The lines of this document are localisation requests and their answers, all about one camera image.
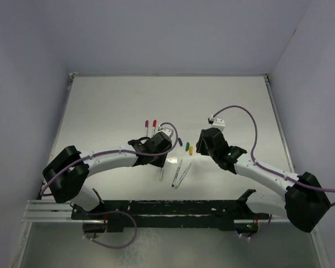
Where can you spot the aluminium extrusion rail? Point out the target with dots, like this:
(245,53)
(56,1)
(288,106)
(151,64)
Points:
(47,211)

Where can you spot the yellow pen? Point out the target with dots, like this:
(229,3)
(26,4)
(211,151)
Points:
(161,174)

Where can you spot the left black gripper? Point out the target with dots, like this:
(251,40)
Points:
(159,162)

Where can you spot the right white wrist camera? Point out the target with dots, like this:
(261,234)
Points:
(216,122)

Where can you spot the red pen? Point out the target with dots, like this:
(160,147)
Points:
(153,127)

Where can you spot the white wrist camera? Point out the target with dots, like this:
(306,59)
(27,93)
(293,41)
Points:
(167,131)
(216,122)

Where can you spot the purple pen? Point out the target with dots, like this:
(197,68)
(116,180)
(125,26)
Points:
(146,128)

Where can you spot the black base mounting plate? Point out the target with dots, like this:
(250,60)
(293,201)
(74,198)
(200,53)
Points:
(116,215)

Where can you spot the green pen cap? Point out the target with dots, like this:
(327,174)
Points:
(187,146)

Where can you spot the blue pen cap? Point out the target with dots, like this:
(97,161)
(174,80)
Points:
(180,141)

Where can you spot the green pen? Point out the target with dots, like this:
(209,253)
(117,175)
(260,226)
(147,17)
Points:
(183,176)

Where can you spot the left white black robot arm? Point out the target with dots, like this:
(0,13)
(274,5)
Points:
(66,174)

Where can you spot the blue pen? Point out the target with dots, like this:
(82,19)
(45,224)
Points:
(176,173)

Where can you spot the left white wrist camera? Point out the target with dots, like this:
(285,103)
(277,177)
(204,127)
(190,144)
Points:
(167,131)

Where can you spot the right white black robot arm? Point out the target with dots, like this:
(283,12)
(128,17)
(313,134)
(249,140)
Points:
(296,197)

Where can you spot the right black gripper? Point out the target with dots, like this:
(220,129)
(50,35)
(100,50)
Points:
(200,146)

